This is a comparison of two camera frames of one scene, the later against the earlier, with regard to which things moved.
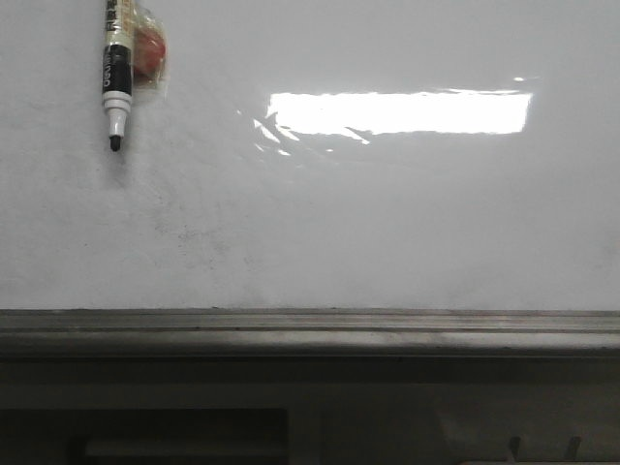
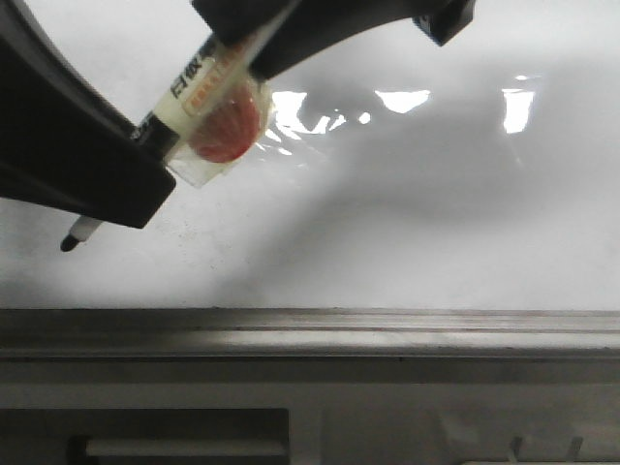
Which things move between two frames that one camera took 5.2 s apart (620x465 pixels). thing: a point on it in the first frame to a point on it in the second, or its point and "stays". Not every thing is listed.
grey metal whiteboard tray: (469, 333) stays
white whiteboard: (322, 155) stays
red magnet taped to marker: (150, 58) to (225, 124)
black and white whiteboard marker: (117, 68) to (200, 90)
